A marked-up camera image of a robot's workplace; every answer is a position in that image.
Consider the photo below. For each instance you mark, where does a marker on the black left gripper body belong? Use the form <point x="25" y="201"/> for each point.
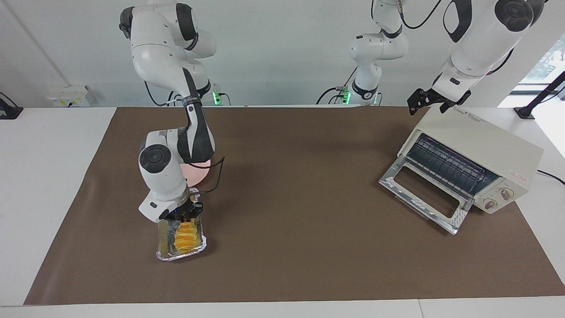
<point x="448" y="99"/>

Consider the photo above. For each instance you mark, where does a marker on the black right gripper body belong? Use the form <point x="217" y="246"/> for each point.
<point x="185" y="211"/>

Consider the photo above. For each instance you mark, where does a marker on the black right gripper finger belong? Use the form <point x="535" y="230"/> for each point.
<point x="197" y="216"/>
<point x="182" y="221"/>

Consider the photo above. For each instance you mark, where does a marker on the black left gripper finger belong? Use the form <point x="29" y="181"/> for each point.
<point x="417" y="99"/>
<point x="446" y="108"/>

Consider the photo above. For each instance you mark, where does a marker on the yellow braided bread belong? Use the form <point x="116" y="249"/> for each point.
<point x="185" y="238"/>

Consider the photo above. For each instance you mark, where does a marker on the aluminium foil tray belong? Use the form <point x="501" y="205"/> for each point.
<point x="165" y="247"/>

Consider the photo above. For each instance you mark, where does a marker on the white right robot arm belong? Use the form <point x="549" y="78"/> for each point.
<point x="163" y="176"/>

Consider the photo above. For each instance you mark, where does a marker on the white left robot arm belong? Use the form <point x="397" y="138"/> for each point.
<point x="481" y="48"/>

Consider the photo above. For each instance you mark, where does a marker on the white toaster oven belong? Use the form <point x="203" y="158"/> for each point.
<point x="481" y="137"/>

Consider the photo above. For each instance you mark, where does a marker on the glass oven door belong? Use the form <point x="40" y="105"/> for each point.
<point x="423" y="201"/>

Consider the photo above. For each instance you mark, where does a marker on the beige oven knob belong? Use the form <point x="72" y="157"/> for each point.
<point x="506" y="193"/>
<point x="490" y="204"/>

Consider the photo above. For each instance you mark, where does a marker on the pink round plate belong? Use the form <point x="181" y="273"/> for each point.
<point x="198" y="176"/>

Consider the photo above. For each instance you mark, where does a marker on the brown table mat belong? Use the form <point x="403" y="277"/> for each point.
<point x="309" y="256"/>

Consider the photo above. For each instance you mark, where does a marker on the black table clamp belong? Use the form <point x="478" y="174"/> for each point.
<point x="8" y="110"/>

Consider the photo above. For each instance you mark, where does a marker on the black camera stand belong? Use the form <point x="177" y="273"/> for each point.
<point x="540" y="97"/>

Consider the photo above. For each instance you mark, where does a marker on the white wall power socket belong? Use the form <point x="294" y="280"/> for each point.
<point x="66" y="97"/>

